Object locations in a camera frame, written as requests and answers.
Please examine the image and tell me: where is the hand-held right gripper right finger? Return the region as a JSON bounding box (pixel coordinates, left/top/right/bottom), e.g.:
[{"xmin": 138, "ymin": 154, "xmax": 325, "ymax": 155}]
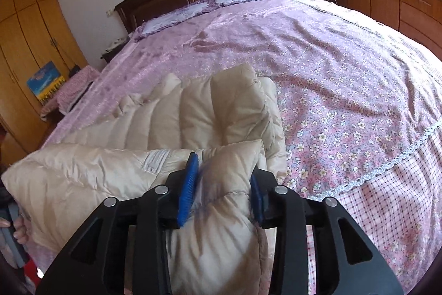
[{"xmin": 249, "ymin": 168, "xmax": 404, "ymax": 295}]

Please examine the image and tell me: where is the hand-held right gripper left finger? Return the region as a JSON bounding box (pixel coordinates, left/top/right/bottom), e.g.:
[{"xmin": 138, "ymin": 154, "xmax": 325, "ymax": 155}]
[{"xmin": 36, "ymin": 152, "xmax": 200, "ymax": 295}]

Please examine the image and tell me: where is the beige quilted down jacket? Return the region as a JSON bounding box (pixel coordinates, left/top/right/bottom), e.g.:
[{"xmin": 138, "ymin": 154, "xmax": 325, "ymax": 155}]
[{"xmin": 2, "ymin": 63, "xmax": 289, "ymax": 295}]

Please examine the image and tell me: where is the person's left hand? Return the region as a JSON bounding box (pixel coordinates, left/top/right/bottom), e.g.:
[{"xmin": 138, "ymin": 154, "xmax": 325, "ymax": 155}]
[{"xmin": 0, "ymin": 214, "xmax": 29, "ymax": 244}]

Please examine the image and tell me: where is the pink floral bedspread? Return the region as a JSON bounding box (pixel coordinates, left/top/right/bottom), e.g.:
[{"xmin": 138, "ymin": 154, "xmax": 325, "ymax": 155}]
[{"xmin": 26, "ymin": 0, "xmax": 442, "ymax": 295}]

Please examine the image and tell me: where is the pink patterned cloth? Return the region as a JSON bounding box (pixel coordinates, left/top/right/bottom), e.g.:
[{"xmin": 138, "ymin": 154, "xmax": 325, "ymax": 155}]
[{"xmin": 40, "ymin": 66, "xmax": 101, "ymax": 123}]

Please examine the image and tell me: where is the dark wooden nightstand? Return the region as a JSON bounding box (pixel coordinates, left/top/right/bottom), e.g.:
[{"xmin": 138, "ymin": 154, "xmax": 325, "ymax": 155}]
[{"xmin": 100, "ymin": 37, "xmax": 132, "ymax": 65}]

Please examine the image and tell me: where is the light wooden wardrobe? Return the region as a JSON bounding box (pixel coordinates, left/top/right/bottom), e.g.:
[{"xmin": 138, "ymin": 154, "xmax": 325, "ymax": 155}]
[{"xmin": 0, "ymin": 0, "xmax": 89, "ymax": 164}]

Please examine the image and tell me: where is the brown wooden dresser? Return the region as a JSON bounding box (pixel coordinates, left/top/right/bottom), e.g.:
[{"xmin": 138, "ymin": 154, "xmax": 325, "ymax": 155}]
[{"xmin": 325, "ymin": 0, "xmax": 442, "ymax": 51}]

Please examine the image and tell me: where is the blue wall poster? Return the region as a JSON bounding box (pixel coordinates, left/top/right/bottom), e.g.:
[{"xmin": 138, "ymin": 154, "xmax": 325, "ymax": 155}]
[{"xmin": 27, "ymin": 61, "xmax": 66, "ymax": 106}]

